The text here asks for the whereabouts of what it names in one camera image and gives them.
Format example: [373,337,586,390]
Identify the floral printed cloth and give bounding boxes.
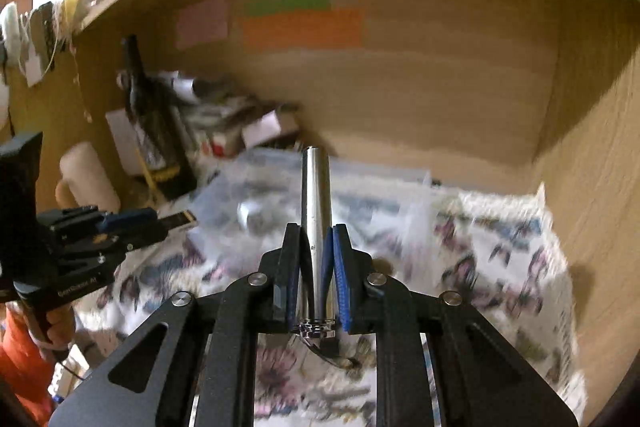
[75,187,587,427]

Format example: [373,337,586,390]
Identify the tall black bottle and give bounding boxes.
[122,34,198,200]

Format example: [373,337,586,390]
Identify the person's left forearm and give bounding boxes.
[0,304,57,425]

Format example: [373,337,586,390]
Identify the person's left hand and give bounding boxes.
[27,302,78,360]

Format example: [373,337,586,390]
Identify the small cardboard box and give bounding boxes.
[241,109,301,148]

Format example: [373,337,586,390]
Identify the hanging paper tags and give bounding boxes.
[19,0,82,88]

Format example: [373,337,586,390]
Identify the cream roll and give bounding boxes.
[59,142,122,214]

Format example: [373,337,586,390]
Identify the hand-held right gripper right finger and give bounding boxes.
[331,223,582,427]

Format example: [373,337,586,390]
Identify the green sticky note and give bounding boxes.
[244,0,332,15]

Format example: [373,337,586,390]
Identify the small black gold-edged object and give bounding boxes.
[159,210,197,234]

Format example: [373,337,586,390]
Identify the pink sticky note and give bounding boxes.
[175,0,231,50]

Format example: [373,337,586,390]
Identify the silver metal tube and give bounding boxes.
[299,147,363,370]

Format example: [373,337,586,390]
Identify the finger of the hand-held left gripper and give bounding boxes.
[107,219,171,259]
[97,208,157,234]

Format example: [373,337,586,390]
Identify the white plush toy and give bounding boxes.
[0,2,32,58]

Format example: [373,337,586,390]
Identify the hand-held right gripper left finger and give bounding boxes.
[50,223,304,427]

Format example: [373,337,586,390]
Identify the pile of small packets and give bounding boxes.
[167,74,301,158]

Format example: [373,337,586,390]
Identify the white box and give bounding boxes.
[106,108,148,178]

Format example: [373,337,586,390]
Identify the wooden shelf unit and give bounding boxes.
[70,0,640,427]

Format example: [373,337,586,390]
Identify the clear plastic bag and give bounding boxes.
[192,149,433,268]

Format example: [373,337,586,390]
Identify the orange sticky note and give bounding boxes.
[241,8,365,52]

